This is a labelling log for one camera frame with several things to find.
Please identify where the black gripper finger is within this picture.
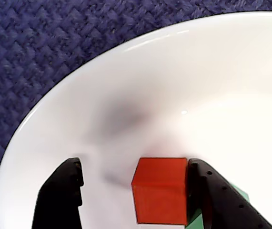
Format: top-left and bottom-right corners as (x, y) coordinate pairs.
(31, 157), (84, 229)
(187, 158), (272, 229)

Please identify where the green cube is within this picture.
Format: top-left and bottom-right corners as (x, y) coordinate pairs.
(185, 183), (250, 229)

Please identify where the red cube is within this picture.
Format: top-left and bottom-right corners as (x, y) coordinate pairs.
(131, 157), (189, 225)

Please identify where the white round plate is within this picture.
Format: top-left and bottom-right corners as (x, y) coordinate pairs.
(0, 11), (272, 229)

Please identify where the blue waffle cloth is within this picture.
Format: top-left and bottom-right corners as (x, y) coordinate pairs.
(0, 0), (272, 229)

